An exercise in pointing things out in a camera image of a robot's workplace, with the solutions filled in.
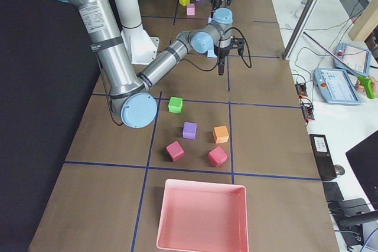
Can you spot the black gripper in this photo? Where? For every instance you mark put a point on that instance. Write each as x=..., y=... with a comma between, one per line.
x=221, y=52
x=216, y=0

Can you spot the light blue foam block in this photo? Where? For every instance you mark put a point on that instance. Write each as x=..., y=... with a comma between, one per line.
x=211, y=54

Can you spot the person hand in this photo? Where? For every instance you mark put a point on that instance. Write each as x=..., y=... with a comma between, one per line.
x=374, y=86

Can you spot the pink foam block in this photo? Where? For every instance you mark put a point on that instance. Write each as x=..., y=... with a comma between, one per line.
x=190, y=9

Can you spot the green foam block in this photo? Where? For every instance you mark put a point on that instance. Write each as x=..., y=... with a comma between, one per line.
x=175, y=105

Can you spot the orange foam block right side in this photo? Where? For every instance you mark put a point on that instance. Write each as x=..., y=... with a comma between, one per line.
x=220, y=134

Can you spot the purple foam block right side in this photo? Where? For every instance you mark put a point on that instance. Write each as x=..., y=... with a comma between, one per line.
x=189, y=130

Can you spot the black orange connector block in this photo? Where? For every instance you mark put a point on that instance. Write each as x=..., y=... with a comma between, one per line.
x=301, y=89
x=308, y=112

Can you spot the crimson foam block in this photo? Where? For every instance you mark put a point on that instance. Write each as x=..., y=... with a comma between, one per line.
x=217, y=156

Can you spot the dark red foam block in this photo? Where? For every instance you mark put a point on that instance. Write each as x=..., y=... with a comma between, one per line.
x=175, y=151

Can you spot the teach pendant near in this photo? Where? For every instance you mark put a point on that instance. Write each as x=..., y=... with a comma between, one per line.
x=335, y=86

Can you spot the teach pendant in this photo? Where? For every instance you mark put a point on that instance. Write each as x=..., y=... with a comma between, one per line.
x=335, y=86
x=356, y=58

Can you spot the teach pendant far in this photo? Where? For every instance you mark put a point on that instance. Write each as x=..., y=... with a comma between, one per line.
x=356, y=58

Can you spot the black power box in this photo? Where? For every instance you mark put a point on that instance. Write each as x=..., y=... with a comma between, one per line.
x=322, y=157

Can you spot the pink plastic tray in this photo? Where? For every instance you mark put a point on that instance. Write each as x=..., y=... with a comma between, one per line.
x=203, y=216

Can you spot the black computer mouse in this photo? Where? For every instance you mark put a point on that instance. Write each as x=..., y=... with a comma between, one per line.
x=339, y=170

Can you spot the black monitor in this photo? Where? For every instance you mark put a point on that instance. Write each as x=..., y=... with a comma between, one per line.
x=363, y=161

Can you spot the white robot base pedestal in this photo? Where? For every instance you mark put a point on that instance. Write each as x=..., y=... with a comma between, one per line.
x=141, y=48

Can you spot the aluminium frame post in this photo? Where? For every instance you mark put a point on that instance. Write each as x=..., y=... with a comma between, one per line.
x=299, y=28

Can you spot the green handled reach grabber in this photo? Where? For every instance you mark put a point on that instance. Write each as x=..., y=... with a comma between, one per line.
x=366, y=82

